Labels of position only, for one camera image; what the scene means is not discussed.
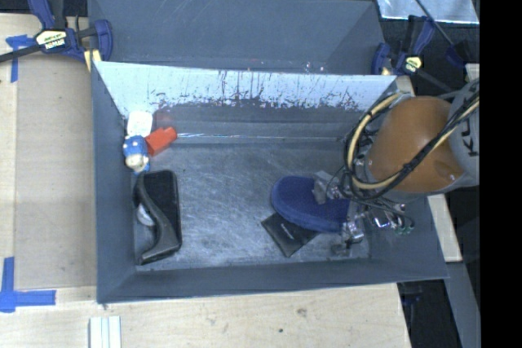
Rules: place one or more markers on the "black flat card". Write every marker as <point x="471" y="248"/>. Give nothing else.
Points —
<point x="287" y="236"/>

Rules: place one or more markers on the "dark blue oval pad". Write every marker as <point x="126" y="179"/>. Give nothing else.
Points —
<point x="297" y="201"/>

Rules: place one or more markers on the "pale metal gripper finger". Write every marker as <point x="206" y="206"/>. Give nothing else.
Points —
<point x="351" y="234"/>
<point x="325" y="186"/>

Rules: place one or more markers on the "blue and white toy figure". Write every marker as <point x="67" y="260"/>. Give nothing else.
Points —
<point x="135" y="152"/>

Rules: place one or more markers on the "red toy block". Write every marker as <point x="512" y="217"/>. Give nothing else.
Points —
<point x="161" y="139"/>

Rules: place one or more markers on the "grey metal bin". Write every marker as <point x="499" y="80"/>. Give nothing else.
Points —
<point x="228" y="183"/>

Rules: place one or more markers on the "white toy piece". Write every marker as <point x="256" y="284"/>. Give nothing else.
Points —
<point x="140" y="123"/>

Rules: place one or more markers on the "pale wood flat board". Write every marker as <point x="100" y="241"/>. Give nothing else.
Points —
<point x="53" y="175"/>

